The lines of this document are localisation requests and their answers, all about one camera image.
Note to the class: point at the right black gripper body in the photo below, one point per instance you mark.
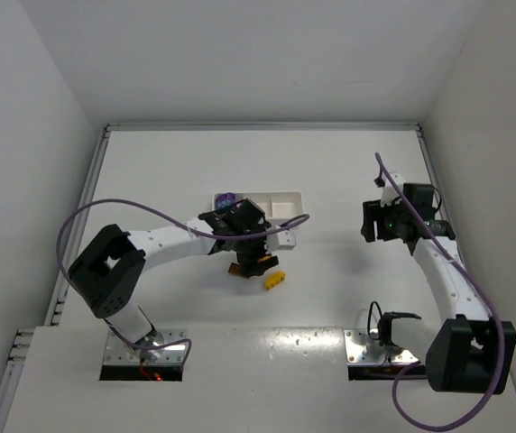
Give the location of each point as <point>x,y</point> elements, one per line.
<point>371,221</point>

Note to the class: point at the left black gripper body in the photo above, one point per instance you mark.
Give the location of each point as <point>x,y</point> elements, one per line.
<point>254,261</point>

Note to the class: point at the yellow lego brick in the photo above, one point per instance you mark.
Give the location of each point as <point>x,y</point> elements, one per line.
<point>274,280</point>

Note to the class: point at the purple lego brick top pile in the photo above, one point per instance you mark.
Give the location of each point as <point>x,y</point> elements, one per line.
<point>224,201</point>

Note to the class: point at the orange curved lego brick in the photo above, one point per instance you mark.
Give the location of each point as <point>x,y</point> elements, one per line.
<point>265,258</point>

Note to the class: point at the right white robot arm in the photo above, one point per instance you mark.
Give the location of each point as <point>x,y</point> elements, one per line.
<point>470,351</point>

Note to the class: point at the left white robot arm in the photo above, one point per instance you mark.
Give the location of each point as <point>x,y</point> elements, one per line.
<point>106,273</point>

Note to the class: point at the brown flat lego brick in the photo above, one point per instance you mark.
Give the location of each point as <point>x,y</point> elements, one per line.
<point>235,269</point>

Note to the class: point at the white three-compartment tray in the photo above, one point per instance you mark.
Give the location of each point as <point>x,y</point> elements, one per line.
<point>277,206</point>

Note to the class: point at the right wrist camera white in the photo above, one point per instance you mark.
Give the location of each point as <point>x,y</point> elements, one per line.
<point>390,194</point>

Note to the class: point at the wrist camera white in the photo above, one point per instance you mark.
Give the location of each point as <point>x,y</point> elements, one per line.
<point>282,241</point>
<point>390,194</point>

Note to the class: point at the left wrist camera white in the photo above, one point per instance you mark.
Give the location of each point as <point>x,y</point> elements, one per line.
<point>282,241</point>

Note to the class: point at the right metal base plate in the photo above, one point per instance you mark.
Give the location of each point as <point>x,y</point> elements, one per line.
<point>367,360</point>

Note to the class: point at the metal base plate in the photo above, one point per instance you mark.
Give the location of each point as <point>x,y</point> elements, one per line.
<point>121,363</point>
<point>367,360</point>

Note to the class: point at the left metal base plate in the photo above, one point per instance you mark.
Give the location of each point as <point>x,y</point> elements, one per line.
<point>121,363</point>

